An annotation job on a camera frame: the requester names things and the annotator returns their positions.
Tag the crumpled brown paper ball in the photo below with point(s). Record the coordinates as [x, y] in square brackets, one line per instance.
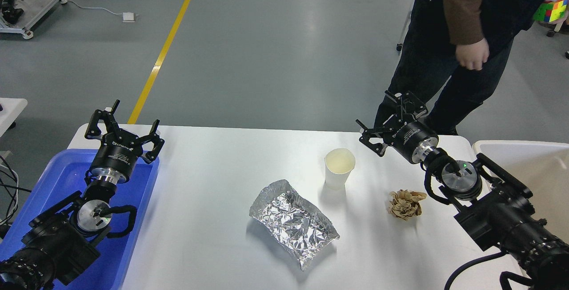
[405, 204]

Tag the blue plastic bin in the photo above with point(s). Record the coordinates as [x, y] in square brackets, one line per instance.
[64, 175]

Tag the white office chair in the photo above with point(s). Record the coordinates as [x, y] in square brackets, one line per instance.
[400, 42]

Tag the white side table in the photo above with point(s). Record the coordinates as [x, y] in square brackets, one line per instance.
[11, 109]

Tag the colourful rubik's cube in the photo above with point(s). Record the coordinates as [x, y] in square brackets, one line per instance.
[550, 11]

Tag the crumpled aluminium foil tray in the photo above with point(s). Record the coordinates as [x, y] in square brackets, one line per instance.
[300, 227]

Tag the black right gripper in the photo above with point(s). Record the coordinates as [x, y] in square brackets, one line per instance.
[414, 140]

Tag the person in dark clothes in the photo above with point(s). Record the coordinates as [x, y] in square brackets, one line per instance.
[428, 64]

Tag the white power adapter with cable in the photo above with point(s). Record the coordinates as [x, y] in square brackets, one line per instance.
[125, 17]

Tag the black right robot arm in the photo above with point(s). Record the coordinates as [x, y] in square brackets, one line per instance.
[493, 206]

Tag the white plastic bin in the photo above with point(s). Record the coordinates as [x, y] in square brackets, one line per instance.
[544, 168]

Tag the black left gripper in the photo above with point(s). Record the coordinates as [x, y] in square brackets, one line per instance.
[120, 149]

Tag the metal wheeled platform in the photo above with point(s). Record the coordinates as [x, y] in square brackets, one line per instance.
[19, 16]

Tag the white paper cup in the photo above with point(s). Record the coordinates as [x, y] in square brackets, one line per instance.
[338, 165]

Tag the person's bare hand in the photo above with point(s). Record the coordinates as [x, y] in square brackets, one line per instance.
[473, 56]

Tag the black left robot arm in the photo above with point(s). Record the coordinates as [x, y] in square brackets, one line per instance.
[62, 241]

